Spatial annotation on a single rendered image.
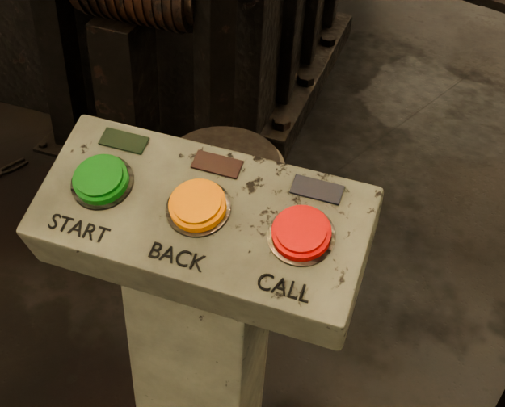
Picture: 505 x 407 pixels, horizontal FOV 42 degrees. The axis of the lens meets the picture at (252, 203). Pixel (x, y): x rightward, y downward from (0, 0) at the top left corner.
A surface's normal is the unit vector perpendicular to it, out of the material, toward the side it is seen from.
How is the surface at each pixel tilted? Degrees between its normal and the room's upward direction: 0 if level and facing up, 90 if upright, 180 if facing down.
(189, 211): 20
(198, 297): 110
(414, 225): 0
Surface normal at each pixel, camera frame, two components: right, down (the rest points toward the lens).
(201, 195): -0.07, -0.50
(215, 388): -0.33, 0.61
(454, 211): 0.04, -0.75
